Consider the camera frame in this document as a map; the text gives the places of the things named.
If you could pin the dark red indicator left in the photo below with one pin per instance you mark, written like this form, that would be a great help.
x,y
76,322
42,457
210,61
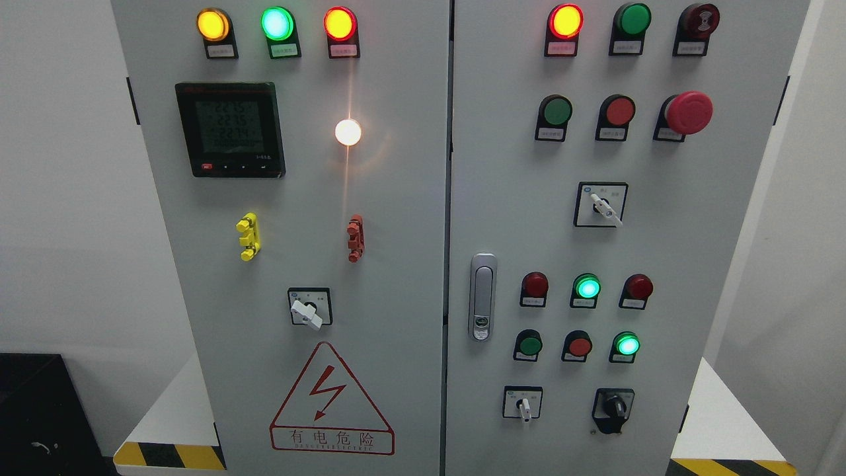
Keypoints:
x,y
534,289

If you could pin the dark red indicator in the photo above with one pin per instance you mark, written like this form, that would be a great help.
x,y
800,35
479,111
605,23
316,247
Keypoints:
x,y
636,291
534,289

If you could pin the white lit indicator light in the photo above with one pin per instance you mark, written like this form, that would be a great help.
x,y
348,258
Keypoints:
x,y
348,132

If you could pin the green push button lower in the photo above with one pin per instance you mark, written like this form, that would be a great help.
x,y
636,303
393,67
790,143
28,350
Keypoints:
x,y
528,346

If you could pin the green push button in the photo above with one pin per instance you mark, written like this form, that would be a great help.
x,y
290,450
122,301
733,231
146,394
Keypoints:
x,y
552,119
528,346

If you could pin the left grey cabinet door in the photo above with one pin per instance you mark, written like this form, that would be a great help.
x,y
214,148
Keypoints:
x,y
386,308

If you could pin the grey cabinet door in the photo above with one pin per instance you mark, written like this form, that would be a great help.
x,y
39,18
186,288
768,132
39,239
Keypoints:
x,y
515,197
386,308

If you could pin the green lit indicator middle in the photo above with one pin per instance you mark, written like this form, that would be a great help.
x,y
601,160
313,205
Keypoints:
x,y
586,288

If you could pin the green lit indicator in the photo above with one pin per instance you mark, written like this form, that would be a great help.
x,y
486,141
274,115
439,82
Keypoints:
x,y
586,288
280,29

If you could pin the green push button upper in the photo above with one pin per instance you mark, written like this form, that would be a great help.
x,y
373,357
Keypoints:
x,y
552,119

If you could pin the red push button lower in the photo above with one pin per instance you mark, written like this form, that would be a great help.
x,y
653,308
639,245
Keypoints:
x,y
576,346

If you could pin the red push button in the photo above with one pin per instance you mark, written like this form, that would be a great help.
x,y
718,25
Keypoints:
x,y
576,346
615,115

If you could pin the red electrical danger sticker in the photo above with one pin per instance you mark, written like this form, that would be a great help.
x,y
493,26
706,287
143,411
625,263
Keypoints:
x,y
328,410

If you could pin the right grey cabinet door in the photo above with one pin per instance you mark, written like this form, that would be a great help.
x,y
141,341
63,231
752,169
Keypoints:
x,y
515,197

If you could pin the dark red indicator right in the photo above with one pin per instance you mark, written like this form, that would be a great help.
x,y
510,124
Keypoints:
x,y
636,291

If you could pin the black digital power meter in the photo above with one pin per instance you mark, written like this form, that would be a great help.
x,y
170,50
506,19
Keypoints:
x,y
232,129

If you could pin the green lit button lower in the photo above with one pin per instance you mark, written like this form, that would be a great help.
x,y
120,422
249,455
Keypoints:
x,y
624,348

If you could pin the red lit indicator left door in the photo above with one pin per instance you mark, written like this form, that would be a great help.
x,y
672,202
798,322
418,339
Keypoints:
x,y
341,27

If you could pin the red lit indicator door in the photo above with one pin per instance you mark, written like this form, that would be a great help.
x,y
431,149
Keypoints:
x,y
564,24
341,27

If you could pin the red push button upper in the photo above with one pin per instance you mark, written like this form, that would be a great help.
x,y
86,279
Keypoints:
x,y
615,115

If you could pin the green lit indicator top left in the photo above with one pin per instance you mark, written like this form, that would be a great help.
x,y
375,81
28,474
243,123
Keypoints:
x,y
280,29

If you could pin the red lit indicator right door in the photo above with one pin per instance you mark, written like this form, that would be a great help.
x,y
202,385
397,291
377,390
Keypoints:
x,y
564,24

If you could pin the red emergency stop button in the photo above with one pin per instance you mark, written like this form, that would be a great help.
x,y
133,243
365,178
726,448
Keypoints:
x,y
682,115

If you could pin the yellow indicator light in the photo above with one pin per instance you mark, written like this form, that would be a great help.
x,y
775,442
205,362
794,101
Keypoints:
x,y
216,29

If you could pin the dark green indicator top right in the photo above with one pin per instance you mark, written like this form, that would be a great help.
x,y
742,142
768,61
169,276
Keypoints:
x,y
628,29

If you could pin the white platform hazard stripe base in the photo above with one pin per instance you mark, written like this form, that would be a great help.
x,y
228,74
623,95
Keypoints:
x,y
177,435

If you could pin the red black buzzer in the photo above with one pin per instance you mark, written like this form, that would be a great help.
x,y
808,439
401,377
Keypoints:
x,y
695,26

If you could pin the black box lower left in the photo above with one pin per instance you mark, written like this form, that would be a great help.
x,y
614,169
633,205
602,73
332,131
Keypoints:
x,y
44,430

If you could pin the red terminal handle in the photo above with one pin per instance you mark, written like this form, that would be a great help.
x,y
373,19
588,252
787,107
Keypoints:
x,y
355,243

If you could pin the silver door lock handle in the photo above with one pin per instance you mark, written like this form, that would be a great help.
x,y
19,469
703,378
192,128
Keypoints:
x,y
482,287

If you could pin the white selector switch left door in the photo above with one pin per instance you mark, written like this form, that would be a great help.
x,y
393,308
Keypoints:
x,y
310,306

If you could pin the yellow terminal handle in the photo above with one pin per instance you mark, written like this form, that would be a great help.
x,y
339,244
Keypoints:
x,y
247,226

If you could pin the white selector switch upper right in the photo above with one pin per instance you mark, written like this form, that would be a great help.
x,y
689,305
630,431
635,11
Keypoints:
x,y
600,204

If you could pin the white selector switch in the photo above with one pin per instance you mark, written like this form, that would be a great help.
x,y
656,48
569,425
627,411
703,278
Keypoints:
x,y
600,204
522,402

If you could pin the white selector switch lower right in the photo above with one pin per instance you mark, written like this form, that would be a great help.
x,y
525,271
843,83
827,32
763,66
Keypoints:
x,y
522,402

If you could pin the black rotary knob switch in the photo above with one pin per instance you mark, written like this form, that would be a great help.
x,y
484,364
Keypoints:
x,y
612,409

